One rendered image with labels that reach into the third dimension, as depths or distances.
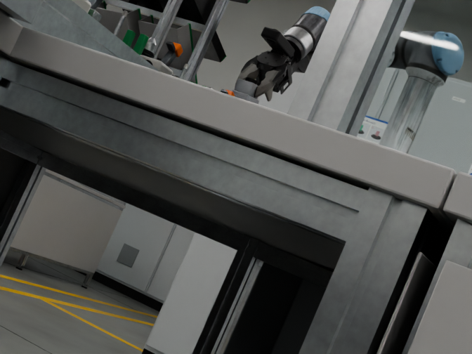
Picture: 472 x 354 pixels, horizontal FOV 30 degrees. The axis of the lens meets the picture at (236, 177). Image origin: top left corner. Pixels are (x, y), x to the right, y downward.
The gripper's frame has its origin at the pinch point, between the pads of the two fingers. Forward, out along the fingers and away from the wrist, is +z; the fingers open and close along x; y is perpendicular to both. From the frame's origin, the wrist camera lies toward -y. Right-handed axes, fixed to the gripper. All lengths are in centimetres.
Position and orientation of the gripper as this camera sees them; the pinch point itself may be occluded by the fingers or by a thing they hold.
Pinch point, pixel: (247, 87)
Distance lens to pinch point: 206.6
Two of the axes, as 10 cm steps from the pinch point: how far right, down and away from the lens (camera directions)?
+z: -5.4, 6.2, -5.7
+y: 1.1, 7.2, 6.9
